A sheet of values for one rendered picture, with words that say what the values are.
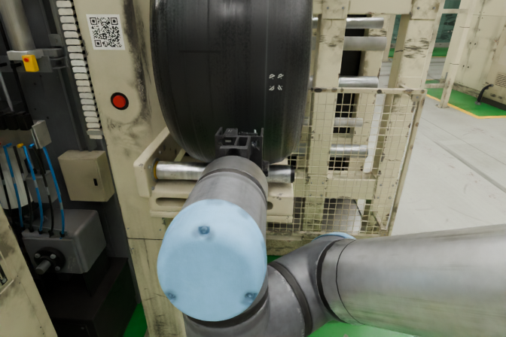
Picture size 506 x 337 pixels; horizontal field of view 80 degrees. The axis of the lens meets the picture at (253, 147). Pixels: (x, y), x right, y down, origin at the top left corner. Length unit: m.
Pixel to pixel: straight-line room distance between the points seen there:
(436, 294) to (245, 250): 0.14
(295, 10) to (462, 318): 0.45
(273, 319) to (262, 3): 0.44
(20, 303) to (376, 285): 0.94
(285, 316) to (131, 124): 0.62
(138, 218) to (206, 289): 0.73
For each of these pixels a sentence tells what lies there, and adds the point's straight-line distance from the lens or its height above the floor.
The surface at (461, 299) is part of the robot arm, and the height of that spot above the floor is 1.10.
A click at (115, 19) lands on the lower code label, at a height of 1.25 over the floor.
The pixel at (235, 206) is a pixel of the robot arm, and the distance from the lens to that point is 0.27.
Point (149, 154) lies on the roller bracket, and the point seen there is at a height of 0.95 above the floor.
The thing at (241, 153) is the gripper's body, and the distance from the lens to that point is 0.39.
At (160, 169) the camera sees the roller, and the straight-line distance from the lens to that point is 0.78.
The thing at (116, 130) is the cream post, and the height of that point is 0.98.
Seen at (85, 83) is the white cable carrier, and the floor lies 1.10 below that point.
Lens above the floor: 1.28
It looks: 25 degrees down
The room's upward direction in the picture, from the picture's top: straight up
